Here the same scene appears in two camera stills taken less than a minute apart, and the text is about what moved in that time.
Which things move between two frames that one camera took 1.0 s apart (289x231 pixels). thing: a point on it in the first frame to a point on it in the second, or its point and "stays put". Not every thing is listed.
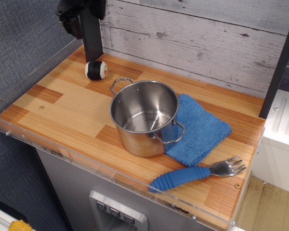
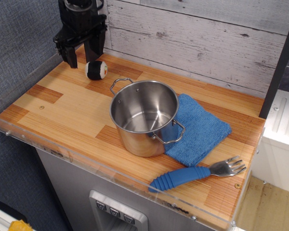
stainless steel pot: [143, 112] stays put
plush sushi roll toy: [96, 70] stays put
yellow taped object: [19, 225] stays put
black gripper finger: [72, 24] to [69, 56]
